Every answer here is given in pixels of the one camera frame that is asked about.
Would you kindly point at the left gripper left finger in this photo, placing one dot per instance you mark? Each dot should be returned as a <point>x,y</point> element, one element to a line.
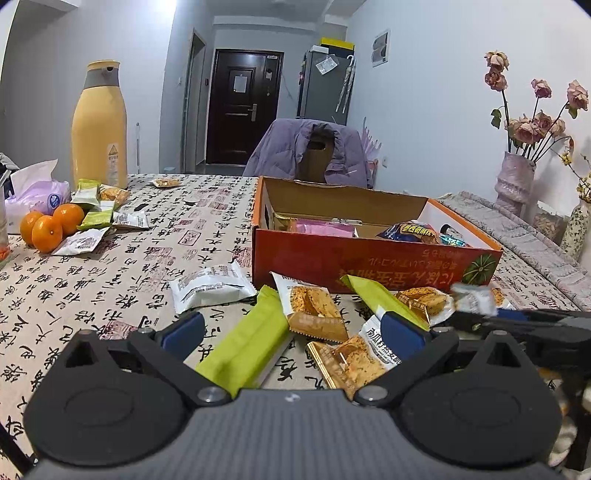
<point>162,354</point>

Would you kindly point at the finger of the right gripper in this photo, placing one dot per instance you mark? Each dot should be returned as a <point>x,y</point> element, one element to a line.
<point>472,322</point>

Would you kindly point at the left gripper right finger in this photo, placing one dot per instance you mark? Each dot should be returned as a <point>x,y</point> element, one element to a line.
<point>423,354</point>

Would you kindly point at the cracker packet with text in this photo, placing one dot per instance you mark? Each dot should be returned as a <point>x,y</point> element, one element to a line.
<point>357,362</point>

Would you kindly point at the long green snack pack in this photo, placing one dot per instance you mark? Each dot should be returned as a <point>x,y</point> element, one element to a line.
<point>245,356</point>

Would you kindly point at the white snack packet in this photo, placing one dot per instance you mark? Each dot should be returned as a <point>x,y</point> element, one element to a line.
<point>211,286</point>

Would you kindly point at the cracker packet by box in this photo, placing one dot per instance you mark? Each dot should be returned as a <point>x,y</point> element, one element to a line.
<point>431,305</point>

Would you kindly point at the speckled small vase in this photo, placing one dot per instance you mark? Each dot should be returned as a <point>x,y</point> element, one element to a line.
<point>574,237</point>

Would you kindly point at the blue yellow chip bag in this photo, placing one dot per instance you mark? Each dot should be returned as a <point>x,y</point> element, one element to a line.
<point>411,231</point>

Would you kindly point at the white packet near tangerines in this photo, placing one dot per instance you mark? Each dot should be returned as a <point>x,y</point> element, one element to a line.
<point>81,242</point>

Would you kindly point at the small green packet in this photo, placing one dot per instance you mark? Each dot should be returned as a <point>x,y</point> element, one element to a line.
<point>96,220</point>

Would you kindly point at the orange cardboard snack box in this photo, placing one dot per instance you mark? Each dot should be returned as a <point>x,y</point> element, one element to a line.
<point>323,260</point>

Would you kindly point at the pink ribbed flower vase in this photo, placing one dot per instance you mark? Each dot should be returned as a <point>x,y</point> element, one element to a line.
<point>514,183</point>

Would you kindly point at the orange tangerine right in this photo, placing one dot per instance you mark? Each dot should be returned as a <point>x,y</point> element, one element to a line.
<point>69,216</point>

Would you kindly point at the orange tangerine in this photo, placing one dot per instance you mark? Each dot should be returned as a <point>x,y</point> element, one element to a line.
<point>46,234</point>
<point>27,224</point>
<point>69,216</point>

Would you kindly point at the small far cracker packet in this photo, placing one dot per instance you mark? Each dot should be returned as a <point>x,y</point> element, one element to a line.
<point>164,183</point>

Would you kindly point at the orange tangerine front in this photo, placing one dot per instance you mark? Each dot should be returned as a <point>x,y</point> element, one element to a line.
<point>46,234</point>

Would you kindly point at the orange tangerine left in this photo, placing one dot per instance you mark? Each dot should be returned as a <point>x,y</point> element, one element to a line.
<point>27,224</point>

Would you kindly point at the purple tissue pack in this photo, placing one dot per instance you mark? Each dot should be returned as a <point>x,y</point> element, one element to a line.
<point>34,189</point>

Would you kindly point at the yellow thermos bottle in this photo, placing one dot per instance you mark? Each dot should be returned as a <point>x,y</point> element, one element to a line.
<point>99,127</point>

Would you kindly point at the purple jacket on chair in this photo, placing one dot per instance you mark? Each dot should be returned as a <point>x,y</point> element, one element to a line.
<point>311,150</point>

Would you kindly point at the dark entrance door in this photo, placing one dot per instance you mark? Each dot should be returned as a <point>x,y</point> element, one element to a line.
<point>245,94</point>

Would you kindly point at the grey refrigerator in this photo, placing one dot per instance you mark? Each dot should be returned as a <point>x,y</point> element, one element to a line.
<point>323,92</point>

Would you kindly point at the yellow box on refrigerator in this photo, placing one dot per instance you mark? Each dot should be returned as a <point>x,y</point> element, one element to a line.
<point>336,44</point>

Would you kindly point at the wall picture frame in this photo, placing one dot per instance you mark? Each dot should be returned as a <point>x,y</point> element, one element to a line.
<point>380,49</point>

